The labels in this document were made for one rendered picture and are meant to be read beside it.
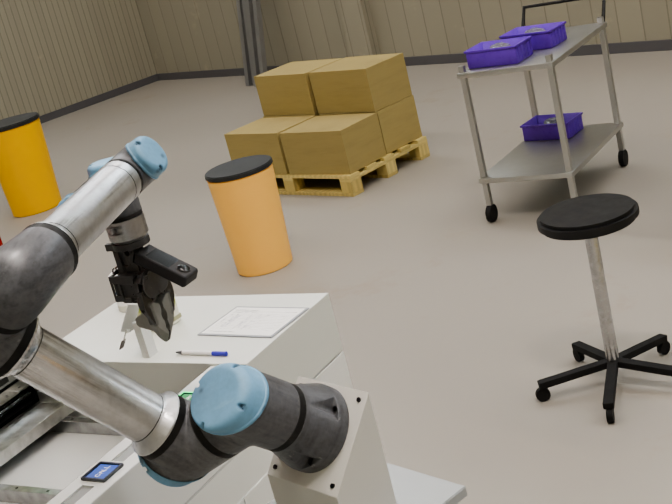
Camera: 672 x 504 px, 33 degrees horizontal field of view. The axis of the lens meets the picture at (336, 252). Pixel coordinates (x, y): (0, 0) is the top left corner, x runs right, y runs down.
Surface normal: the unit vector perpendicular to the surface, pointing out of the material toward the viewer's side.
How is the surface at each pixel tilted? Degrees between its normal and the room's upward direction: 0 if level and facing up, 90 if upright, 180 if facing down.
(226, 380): 43
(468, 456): 0
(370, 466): 90
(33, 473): 0
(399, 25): 90
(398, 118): 90
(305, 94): 90
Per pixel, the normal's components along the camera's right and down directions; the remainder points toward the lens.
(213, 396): -0.58, -0.40
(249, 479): 0.85, -0.04
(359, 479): 0.68, 0.07
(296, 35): -0.70, 0.38
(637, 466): -0.23, -0.92
